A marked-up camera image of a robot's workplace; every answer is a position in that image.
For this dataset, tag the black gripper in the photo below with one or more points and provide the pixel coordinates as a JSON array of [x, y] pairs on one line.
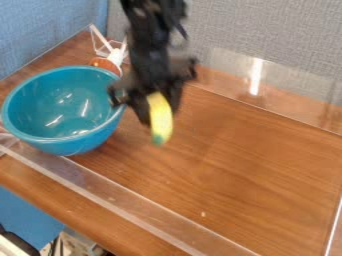
[[155, 71]]

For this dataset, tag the yellow toy banana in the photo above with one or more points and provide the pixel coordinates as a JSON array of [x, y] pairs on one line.
[[161, 118]]

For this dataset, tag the blue bowl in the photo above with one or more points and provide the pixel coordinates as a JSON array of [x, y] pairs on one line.
[[59, 112]]

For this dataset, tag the orange white toy mushroom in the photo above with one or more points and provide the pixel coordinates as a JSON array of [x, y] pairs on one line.
[[111, 63]]

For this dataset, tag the clear acrylic back barrier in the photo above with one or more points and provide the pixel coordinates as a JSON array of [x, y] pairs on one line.
[[290, 92]]

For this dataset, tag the clear acrylic barrier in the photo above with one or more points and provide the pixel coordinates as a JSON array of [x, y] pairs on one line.
[[175, 229], [290, 92]]

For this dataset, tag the clear acrylic front barrier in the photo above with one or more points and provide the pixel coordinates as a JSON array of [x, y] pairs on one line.
[[175, 229]]

